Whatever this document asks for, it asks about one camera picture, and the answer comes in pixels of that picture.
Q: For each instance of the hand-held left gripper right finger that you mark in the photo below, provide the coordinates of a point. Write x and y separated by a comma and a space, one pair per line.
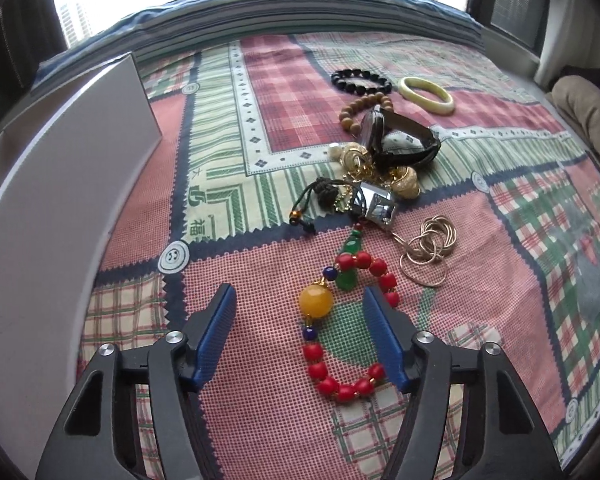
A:
386, 342

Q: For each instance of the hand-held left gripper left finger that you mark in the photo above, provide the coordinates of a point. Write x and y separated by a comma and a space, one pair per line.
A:
214, 342

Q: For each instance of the green jade pendant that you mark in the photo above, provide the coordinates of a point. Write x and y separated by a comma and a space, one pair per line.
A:
351, 247

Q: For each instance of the blue striped folded blanket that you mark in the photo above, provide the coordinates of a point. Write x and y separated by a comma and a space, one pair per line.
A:
280, 15

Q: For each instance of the beige pillow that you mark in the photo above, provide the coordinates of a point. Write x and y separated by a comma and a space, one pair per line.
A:
585, 110

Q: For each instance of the silver square watch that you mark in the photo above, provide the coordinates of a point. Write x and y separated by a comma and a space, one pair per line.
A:
380, 207

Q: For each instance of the cream jade bangle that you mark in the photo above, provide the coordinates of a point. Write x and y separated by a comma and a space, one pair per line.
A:
410, 91

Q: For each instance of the white cardboard box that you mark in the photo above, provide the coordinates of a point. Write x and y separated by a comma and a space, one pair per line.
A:
45, 200

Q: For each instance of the patchwork plaid bedsheet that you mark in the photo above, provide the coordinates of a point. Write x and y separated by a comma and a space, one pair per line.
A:
280, 110

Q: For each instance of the gold shell ornament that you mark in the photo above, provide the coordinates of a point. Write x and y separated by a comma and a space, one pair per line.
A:
408, 183

